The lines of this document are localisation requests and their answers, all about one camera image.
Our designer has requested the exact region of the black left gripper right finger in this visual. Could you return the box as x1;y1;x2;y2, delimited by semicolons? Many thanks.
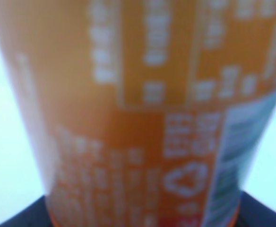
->
234;192;276;227

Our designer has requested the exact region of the orange Mirinda soda bottle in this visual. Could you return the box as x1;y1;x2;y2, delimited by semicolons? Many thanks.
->
0;0;276;227

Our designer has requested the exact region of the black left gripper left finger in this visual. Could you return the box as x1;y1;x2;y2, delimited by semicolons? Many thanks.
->
0;195;54;227

